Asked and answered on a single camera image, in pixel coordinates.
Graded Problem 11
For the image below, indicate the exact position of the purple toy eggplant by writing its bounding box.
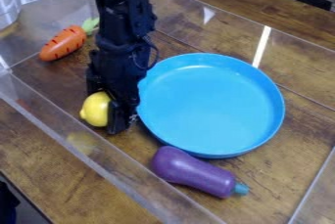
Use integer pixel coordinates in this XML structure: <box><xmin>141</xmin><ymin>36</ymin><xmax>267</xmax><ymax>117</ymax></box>
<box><xmin>151</xmin><ymin>146</ymin><xmax>250</xmax><ymax>199</ymax></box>

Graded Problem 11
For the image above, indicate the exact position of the blue round tray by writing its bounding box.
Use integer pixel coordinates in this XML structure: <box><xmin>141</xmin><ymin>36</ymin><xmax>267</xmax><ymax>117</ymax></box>
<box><xmin>139</xmin><ymin>53</ymin><xmax>286</xmax><ymax>158</ymax></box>

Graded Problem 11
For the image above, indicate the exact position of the orange toy carrot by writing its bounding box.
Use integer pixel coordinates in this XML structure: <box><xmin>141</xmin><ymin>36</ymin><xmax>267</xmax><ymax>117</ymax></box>
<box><xmin>39</xmin><ymin>18</ymin><xmax>100</xmax><ymax>62</ymax></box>

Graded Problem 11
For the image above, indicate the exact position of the clear acrylic enclosure wall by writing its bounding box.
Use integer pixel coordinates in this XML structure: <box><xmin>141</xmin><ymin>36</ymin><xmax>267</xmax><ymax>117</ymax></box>
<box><xmin>0</xmin><ymin>0</ymin><xmax>335</xmax><ymax>224</ymax></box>

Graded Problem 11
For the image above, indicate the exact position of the yellow toy lemon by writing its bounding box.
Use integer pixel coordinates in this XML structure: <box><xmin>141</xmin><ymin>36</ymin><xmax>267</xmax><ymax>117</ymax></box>
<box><xmin>81</xmin><ymin>91</ymin><xmax>111</xmax><ymax>127</ymax></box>

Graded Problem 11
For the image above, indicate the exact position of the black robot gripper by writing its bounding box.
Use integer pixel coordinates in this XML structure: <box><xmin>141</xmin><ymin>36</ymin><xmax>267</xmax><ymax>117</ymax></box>
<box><xmin>86</xmin><ymin>40</ymin><xmax>152</xmax><ymax>135</ymax></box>

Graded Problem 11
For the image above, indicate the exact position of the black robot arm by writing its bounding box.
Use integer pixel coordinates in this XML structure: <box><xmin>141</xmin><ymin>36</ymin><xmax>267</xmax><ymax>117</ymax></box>
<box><xmin>86</xmin><ymin>0</ymin><xmax>160</xmax><ymax>134</ymax></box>

